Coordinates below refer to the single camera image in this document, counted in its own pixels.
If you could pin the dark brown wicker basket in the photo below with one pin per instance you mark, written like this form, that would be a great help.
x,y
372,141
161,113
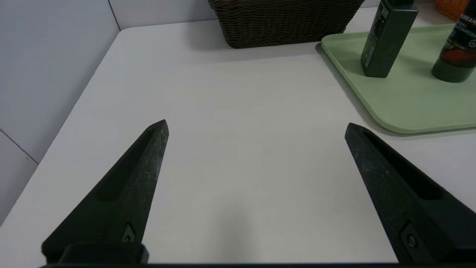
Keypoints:
x,y
282,22

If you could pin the light green plastic tray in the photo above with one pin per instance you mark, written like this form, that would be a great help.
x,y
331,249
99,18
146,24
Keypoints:
x,y
401,100

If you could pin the dark green rectangular bottle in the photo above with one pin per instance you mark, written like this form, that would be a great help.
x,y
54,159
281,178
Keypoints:
x,y
386,44

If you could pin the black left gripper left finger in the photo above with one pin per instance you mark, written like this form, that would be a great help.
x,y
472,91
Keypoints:
x,y
122,193

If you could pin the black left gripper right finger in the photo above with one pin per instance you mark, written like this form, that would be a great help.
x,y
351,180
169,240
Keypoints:
x,y
401,201

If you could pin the dark green cone tube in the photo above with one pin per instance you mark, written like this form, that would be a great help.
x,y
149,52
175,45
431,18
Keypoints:
x,y
455,56

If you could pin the orange wicker basket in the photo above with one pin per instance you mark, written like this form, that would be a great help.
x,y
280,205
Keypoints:
x,y
450,7

